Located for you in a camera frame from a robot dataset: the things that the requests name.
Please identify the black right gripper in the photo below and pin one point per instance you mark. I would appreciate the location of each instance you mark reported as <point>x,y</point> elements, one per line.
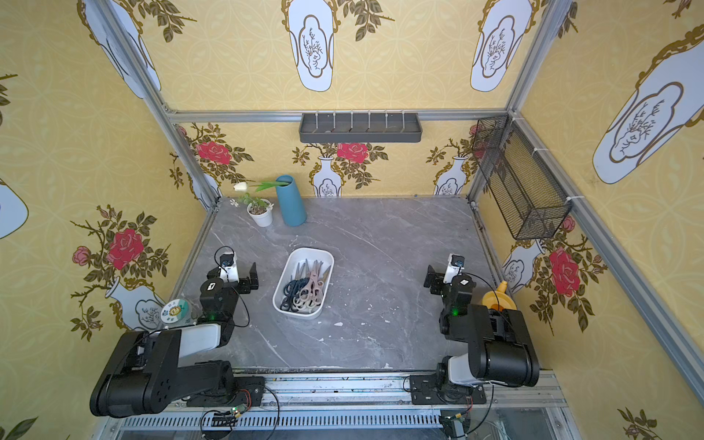
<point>446,283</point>

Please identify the black wire mesh basket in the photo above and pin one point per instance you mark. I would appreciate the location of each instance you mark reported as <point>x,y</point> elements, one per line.
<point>532,202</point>

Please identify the pink scissors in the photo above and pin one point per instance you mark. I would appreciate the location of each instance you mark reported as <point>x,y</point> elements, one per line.
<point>312,294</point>

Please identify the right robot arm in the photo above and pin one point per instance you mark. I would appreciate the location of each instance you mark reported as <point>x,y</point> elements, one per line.
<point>499,346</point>

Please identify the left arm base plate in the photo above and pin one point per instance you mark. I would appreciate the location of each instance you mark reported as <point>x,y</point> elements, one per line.
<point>246,390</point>

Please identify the grey wall shelf rack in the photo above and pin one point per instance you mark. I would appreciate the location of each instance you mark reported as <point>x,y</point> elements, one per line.
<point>360,126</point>

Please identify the white plastic storage box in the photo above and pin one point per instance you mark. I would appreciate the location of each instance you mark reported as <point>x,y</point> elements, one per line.
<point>309,255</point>

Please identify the yellow watering can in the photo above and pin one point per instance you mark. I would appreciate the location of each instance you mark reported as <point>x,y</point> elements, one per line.
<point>499,300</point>

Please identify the teal cylindrical vase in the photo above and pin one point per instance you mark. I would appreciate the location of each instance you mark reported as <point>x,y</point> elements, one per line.
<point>290,201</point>

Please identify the dark teal scissors back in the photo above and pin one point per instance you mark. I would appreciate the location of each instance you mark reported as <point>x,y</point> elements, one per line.
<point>291,291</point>

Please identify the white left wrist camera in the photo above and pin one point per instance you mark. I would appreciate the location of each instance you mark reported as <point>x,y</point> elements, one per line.
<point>228,266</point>

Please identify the tape roll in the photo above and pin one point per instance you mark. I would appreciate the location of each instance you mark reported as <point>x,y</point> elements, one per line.
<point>176,313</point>

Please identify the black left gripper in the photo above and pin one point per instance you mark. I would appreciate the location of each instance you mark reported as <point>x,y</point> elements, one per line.
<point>234,283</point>

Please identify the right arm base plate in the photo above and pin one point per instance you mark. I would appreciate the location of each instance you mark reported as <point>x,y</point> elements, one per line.
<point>432,389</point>

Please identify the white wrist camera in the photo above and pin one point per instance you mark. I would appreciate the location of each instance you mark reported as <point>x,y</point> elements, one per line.
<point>455,266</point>
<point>228,266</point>

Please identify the white artificial tulip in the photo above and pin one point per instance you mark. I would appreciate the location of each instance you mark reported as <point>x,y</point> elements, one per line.
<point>245,187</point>

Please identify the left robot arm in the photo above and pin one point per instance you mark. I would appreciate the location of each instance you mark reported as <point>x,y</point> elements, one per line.
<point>144,374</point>

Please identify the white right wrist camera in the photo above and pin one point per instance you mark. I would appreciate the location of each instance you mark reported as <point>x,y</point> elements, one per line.
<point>455,266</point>

